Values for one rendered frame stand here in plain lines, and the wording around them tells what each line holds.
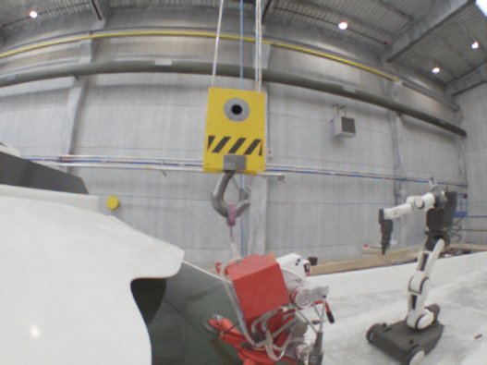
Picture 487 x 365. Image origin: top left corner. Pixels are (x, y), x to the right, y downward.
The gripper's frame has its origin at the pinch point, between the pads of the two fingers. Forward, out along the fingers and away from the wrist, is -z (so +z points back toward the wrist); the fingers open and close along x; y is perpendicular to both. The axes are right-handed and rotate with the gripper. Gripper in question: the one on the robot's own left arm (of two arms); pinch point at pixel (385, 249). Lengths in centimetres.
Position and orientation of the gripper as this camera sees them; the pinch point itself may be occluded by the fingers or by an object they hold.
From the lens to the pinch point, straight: 164.0
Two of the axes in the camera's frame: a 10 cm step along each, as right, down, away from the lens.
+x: -7.8, -0.9, -6.2
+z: 0.3, -9.9, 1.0
